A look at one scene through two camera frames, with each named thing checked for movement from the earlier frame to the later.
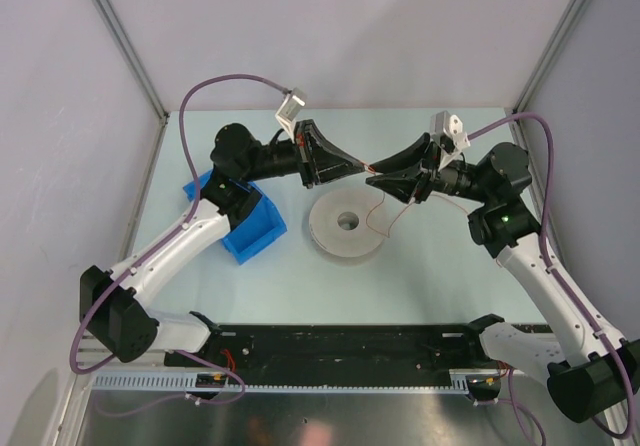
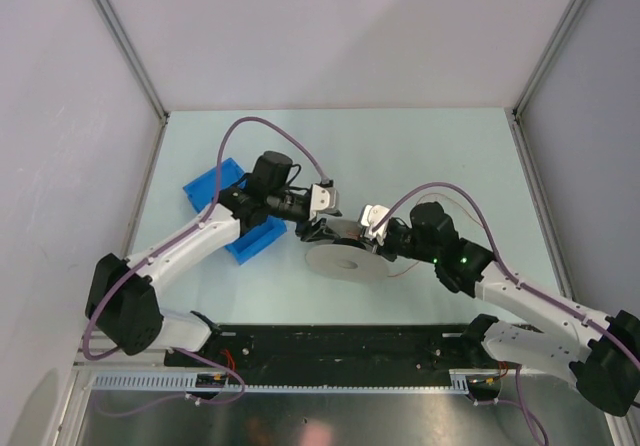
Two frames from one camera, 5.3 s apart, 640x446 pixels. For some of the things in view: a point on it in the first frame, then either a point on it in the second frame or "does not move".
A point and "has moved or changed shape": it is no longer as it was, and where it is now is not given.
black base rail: [350, 354] does not move
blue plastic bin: [261, 226] does not move
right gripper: [404, 185] to [382, 250]
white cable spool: [368, 235] has moved or changed shape
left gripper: [306, 137] to [318, 232]
